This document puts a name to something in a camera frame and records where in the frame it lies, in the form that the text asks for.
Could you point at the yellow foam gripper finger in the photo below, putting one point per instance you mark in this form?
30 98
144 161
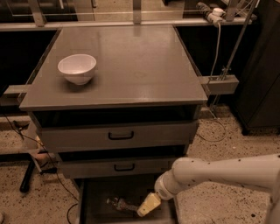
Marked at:
151 202

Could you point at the clear plastic water bottle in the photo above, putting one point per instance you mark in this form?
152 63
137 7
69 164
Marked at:
121 205

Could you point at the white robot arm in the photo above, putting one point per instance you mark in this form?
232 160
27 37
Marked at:
261 173

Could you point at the grey bottom drawer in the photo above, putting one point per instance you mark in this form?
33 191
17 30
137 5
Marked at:
94 209

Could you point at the grey drawer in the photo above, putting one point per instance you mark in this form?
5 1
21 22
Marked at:
94 138
109 167
94 209

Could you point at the grey top drawer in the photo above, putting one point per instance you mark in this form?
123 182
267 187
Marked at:
94 138

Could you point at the grey middle drawer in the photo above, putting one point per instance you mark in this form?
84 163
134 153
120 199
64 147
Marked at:
109 167

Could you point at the grey drawer cabinet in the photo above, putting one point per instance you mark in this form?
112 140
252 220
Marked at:
143 75

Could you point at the black cylindrical leg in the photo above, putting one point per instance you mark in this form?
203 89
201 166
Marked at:
25 185

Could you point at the dark cabinet at right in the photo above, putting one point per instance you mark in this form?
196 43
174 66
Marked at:
256 101

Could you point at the white ceramic bowl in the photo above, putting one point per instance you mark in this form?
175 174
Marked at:
78 69

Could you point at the metal diagonal rod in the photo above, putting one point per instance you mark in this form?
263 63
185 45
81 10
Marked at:
224 73

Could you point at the white power strip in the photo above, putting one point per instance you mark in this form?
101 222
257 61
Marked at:
213 16

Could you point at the black middle drawer handle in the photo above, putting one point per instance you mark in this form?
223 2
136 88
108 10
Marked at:
124 167

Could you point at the black drawer handle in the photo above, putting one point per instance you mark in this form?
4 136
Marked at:
124 167
120 136

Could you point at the black top drawer handle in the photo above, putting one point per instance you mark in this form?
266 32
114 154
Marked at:
120 136

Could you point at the grey metal side bracket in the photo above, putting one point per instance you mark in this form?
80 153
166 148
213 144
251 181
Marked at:
216 86

